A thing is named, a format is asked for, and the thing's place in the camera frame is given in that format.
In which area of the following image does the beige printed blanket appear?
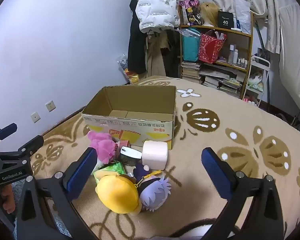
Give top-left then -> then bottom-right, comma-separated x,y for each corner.
30,76 -> 300,240

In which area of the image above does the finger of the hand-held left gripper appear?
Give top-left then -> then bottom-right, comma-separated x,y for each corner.
0,123 -> 17,153
0,135 -> 44,160

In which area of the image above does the red patterned bag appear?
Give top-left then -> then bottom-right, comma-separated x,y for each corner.
199,29 -> 227,64

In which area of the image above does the white metal cart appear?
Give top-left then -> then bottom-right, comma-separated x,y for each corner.
242,55 -> 270,105

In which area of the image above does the black hanging coat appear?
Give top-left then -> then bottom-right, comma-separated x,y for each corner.
127,0 -> 148,75

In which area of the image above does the dark hanging garment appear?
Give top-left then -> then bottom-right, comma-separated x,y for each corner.
165,27 -> 182,78

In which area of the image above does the messy pile of books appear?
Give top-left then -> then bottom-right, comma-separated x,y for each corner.
200,67 -> 243,98

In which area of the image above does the white puffer jacket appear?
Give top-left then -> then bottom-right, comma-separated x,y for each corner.
136,0 -> 180,34

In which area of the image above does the green tissue pack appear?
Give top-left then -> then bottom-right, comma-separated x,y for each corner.
93,161 -> 127,180

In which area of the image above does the white plastic bag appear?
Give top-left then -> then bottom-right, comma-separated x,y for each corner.
234,0 -> 252,33

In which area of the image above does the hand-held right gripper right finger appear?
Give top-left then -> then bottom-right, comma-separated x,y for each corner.
201,147 -> 284,240

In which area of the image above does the stack of books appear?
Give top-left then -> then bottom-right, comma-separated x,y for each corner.
181,61 -> 202,82

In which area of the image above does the yellow plush pouch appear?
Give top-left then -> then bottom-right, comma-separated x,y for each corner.
95,171 -> 142,215

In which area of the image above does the white fluffy toy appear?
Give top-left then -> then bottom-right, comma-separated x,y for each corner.
249,71 -> 264,86

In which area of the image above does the white curtain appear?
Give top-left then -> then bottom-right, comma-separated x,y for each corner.
264,0 -> 300,118

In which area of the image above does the clear plastic bag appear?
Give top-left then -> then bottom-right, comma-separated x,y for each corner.
177,28 -> 201,37

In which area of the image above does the black box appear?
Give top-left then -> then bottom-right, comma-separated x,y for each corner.
217,11 -> 234,30

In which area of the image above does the purple-haired plush doll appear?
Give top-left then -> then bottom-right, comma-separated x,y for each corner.
126,164 -> 172,213

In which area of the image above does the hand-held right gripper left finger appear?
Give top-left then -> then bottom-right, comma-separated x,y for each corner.
15,147 -> 100,240

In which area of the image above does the cardboard box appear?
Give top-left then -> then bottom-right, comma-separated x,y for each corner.
81,85 -> 177,150

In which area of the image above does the pink plush toy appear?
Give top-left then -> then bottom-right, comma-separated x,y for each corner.
87,131 -> 118,163

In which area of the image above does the beige hanging coat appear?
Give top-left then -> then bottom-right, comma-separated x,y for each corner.
145,31 -> 169,77

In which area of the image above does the wooden shelf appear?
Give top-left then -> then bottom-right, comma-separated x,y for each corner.
177,4 -> 254,99

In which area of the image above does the purple patterned bag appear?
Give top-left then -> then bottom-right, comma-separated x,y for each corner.
179,0 -> 203,26

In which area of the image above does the teal bag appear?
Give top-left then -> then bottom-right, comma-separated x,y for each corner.
182,29 -> 201,62

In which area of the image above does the blond wig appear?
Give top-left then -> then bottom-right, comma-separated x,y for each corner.
199,2 -> 219,27

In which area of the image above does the person's left hand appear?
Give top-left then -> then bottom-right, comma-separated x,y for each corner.
0,186 -> 16,214

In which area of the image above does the wrapped bouquet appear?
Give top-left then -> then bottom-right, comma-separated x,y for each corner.
116,54 -> 140,84

